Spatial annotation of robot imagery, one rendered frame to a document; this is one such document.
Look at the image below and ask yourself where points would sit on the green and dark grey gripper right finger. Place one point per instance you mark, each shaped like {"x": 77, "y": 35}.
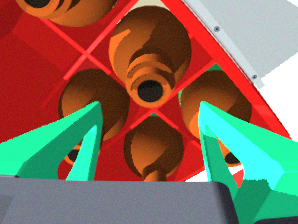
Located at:
{"x": 269, "y": 188}

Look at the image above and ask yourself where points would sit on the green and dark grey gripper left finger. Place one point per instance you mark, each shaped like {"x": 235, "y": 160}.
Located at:
{"x": 37, "y": 154}

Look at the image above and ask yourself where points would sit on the red crate with dividers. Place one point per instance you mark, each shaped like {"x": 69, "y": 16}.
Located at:
{"x": 33, "y": 55}

